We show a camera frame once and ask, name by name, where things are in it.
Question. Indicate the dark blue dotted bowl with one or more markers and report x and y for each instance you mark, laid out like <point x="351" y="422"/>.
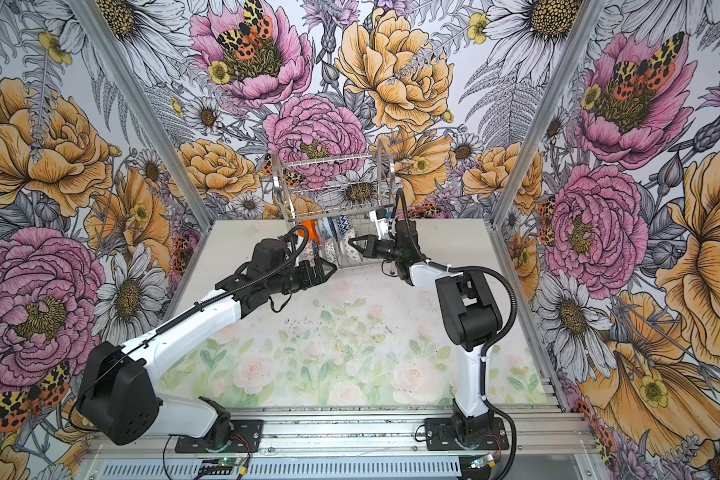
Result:
<point x="345" y="226"/>

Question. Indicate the aluminium mounting rail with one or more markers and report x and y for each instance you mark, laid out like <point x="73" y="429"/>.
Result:
<point x="542" y="429"/>

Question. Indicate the blue floral bowl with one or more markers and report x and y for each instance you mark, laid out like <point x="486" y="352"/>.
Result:
<point x="326" y="229"/>

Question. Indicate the steel two-tier dish rack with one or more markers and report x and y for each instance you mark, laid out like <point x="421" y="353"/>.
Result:
<point x="355" y="185"/>

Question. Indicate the green patterned bowl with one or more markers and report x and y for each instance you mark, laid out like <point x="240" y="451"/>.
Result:
<point x="349" y="251"/>

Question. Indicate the white brown lattice bowl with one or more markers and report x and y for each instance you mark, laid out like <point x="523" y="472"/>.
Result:
<point x="330" y="251"/>

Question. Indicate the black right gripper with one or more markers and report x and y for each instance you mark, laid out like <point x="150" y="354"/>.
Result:
<point x="370" y="245"/>

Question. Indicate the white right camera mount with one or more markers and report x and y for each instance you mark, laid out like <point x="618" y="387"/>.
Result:
<point x="384" y="224"/>

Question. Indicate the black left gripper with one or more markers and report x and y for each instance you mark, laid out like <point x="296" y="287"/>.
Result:
<point x="308" y="279"/>

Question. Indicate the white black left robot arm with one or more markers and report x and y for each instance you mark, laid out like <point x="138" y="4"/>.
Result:
<point x="118" y="391"/>

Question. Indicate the left aluminium frame post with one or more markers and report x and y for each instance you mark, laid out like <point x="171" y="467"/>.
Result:
<point x="114" y="59"/>

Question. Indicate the plain orange bowl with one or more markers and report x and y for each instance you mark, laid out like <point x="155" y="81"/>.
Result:
<point x="311" y="227"/>

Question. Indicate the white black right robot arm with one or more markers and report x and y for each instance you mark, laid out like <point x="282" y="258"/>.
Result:
<point x="478" y="308"/>

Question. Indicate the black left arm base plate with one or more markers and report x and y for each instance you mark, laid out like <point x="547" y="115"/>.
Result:
<point x="240" y="435"/>

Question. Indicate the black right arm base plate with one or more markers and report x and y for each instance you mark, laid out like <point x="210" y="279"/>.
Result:
<point x="440" y="435"/>

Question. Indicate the white perforated vent strip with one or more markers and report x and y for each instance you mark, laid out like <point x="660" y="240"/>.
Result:
<point x="437" y="467"/>

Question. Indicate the green circuit board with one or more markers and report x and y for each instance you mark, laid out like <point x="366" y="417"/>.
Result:
<point x="225" y="467"/>

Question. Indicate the aluminium frame post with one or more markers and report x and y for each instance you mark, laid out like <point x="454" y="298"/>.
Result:
<point x="582" y="30"/>
<point x="114" y="59"/>

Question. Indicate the right aluminium frame post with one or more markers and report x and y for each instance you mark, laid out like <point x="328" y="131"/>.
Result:
<point x="582" y="30"/>

